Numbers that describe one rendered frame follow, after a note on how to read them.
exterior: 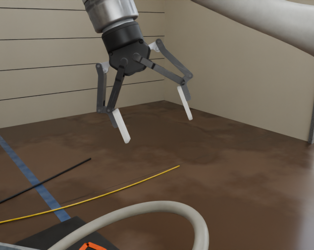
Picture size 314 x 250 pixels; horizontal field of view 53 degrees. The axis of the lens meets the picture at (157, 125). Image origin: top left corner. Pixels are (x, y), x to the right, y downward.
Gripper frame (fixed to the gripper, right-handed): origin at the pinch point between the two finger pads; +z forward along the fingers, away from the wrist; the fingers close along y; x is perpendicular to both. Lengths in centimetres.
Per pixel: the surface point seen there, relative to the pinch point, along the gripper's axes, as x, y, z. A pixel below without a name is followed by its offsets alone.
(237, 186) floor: -275, -23, 147
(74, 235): -16.7, 35.6, 24.6
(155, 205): -18.0, 10.9, 24.2
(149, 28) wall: -657, 27, -88
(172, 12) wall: -660, -32, -102
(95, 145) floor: -391, 152, 67
